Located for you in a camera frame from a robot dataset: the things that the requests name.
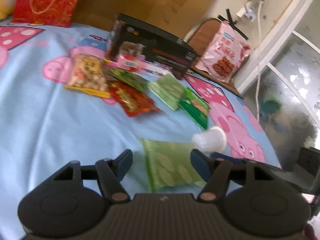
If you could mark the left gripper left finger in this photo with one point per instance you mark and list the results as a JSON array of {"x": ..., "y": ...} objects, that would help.
[{"x": 110, "y": 173}]

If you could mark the blue fingertip of the right gripper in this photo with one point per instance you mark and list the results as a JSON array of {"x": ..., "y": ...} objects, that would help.
[{"x": 235, "y": 161}]

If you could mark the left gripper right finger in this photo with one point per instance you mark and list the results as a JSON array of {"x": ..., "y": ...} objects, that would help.
[{"x": 214, "y": 172}]

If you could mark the white plastic cup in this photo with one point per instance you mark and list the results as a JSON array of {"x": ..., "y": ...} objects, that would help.
[{"x": 210, "y": 141}]

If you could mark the light green snack pack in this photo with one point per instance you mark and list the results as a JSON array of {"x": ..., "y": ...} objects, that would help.
[{"x": 168, "y": 164}]

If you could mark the clear peanut snack bag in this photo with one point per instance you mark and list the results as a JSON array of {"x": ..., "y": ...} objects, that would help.
[{"x": 89, "y": 75}]

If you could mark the dark green cracker pack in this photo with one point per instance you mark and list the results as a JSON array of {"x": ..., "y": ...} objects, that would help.
[{"x": 195, "y": 107}]

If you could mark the red orange snack bag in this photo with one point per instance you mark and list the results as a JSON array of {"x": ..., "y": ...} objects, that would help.
[{"x": 132, "y": 101}]

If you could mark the blue cartoon pig bedsheet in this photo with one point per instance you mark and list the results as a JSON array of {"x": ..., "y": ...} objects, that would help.
[{"x": 44, "y": 125}]

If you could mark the green pickle snack bag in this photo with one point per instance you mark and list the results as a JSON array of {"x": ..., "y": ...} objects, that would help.
[{"x": 129, "y": 78}]

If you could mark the large pink snack bag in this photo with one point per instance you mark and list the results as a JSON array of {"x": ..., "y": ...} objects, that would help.
[{"x": 225, "y": 54}]

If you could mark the pink snack box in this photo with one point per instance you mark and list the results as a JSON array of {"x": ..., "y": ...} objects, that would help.
[{"x": 142, "y": 67}]

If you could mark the brown seat cushion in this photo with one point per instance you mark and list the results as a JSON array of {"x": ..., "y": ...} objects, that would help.
[{"x": 199, "y": 41}]

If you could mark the black sheep print box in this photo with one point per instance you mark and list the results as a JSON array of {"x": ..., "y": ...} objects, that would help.
[{"x": 142, "y": 41}]

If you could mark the brown wooden board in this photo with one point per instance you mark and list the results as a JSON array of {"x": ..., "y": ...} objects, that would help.
[{"x": 177, "y": 17}]

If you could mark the red gift bag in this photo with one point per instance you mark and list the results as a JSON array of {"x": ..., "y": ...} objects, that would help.
[{"x": 44, "y": 12}]

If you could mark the white wall plug adapter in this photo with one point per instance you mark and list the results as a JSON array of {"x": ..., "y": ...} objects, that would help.
[{"x": 252, "y": 12}]

